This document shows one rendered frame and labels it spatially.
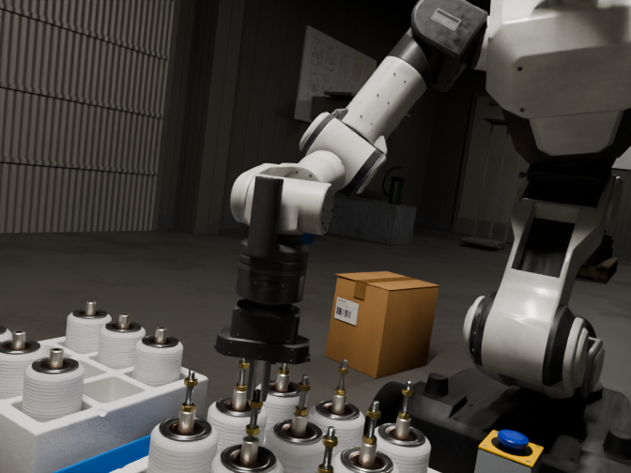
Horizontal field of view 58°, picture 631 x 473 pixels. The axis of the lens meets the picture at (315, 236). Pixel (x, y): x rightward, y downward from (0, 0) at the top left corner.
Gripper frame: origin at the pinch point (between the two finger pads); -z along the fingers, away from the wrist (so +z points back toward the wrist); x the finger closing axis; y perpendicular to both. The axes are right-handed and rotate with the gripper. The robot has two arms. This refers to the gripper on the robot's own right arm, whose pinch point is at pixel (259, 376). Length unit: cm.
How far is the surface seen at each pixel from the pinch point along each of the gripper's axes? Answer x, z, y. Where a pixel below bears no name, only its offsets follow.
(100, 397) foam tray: -33, -23, 38
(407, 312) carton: 40, -16, 117
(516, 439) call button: 34.8, -3.9, -0.7
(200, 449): -7.1, -12.5, 2.6
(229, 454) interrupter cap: -2.7, -11.4, 0.1
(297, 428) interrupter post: 6.0, -10.6, 8.8
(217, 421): -6.4, -12.9, 12.3
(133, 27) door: -143, 112, 359
